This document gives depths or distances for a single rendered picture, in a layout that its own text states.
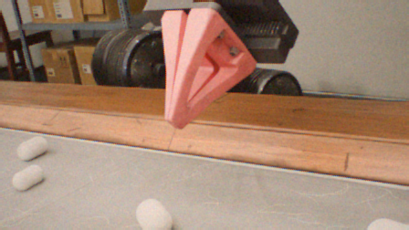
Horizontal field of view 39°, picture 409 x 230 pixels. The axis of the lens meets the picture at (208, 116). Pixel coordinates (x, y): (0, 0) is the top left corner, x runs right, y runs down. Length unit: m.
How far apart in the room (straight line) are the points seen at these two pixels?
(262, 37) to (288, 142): 0.11
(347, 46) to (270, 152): 2.21
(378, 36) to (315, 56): 0.34
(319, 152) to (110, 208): 0.17
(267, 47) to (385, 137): 0.12
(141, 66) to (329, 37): 1.86
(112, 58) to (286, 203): 0.60
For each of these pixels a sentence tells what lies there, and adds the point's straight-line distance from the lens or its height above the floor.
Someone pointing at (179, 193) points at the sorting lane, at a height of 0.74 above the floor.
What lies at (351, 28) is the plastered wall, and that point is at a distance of 2.66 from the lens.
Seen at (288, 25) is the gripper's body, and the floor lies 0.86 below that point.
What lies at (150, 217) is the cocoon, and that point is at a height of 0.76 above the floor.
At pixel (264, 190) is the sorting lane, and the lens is 0.45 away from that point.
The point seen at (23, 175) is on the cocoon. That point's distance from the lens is 0.55.
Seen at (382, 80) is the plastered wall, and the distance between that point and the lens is 2.65.
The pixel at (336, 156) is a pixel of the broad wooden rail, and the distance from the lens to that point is 0.47.
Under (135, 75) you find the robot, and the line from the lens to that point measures 0.94.
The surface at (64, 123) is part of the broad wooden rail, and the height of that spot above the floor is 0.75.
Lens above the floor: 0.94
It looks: 18 degrees down
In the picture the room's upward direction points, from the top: 10 degrees counter-clockwise
